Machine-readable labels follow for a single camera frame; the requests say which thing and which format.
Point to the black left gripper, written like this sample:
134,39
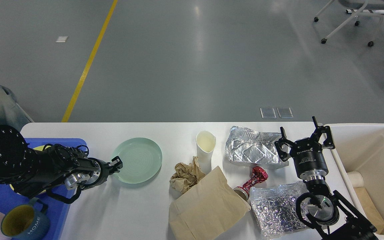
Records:
94,172

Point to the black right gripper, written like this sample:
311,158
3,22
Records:
307,154

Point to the mint green plate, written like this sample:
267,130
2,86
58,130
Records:
141,159

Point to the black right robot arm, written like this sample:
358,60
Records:
326,211

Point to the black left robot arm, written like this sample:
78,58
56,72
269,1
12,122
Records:
61,172

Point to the crushed red can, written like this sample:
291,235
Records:
258,175

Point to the white cup in bin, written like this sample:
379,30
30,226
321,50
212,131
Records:
356,179

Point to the aluminium foil tray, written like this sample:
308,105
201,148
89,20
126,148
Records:
247,147

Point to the crumpled aluminium foil sheet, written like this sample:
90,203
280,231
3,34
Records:
275,209

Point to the white plastic bin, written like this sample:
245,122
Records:
360,147

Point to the crumpled brown paper ball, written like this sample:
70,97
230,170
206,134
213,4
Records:
186,175

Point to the yellow plate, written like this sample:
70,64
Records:
38,147

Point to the white paper cup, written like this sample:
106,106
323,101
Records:
205,145

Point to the brown paper bag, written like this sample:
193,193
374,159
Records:
207,210

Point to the blue mug yellow inside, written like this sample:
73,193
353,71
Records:
27,222

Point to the white table foot bar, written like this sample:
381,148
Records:
350,11

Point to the white office chair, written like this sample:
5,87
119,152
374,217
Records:
360,5

